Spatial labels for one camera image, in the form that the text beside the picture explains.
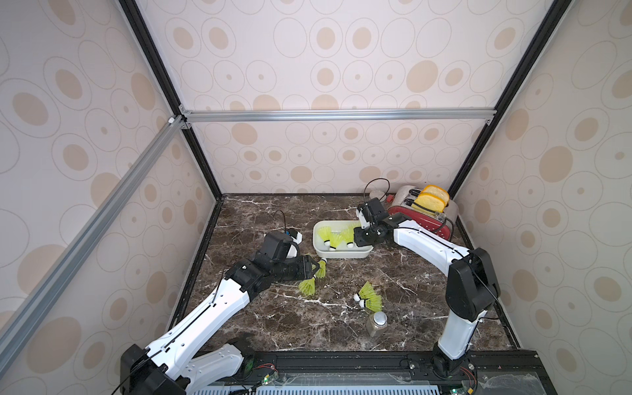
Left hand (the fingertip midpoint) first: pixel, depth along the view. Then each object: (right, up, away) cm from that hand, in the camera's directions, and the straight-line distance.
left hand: (320, 267), depth 72 cm
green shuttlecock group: (+1, -5, +22) cm, 22 cm away
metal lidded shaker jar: (+17, -16, 0) cm, 24 cm away
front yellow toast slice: (+40, +20, +15) cm, 47 cm away
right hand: (+12, +6, +18) cm, 23 cm away
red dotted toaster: (+42, +13, +15) cm, 46 cm away
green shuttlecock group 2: (-5, -11, +17) cm, 21 cm away
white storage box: (+9, +1, +28) cm, 29 cm away
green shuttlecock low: (+18, -14, +10) cm, 25 cm away
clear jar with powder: (+24, +24, +30) cm, 45 cm away
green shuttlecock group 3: (+4, +6, +28) cm, 29 cm away
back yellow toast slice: (+43, +24, +18) cm, 53 cm away
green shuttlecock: (+16, -11, +13) cm, 23 cm away
